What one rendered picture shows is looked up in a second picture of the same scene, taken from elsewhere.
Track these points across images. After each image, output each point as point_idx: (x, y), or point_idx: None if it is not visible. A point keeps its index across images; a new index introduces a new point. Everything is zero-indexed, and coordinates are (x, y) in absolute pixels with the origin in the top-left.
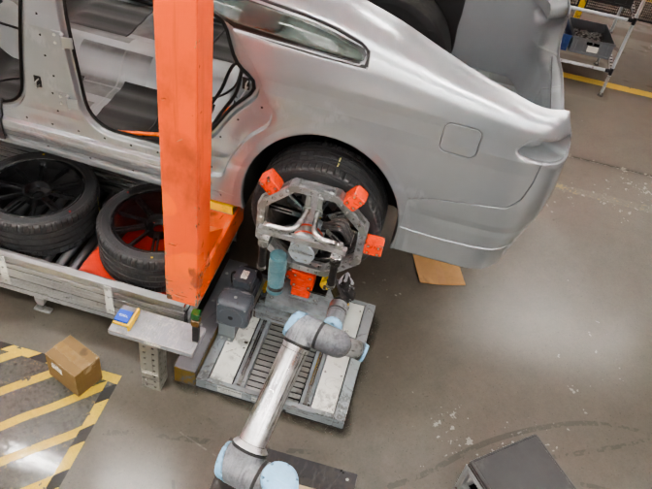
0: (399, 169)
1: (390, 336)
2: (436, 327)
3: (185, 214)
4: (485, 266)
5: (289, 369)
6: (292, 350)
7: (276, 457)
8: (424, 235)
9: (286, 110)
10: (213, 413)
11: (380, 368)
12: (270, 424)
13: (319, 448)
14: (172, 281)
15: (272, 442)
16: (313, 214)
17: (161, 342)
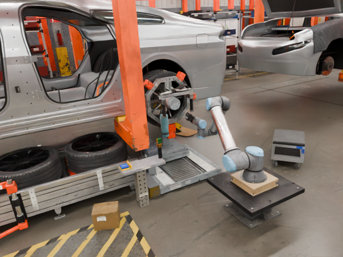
0: (186, 62)
1: (198, 150)
2: (206, 142)
3: (139, 91)
4: (221, 93)
5: (222, 114)
6: (218, 108)
7: (227, 172)
8: (201, 88)
9: (142, 52)
10: (178, 196)
11: (207, 156)
12: (233, 137)
13: None
14: (136, 138)
15: (208, 189)
16: None
17: (149, 164)
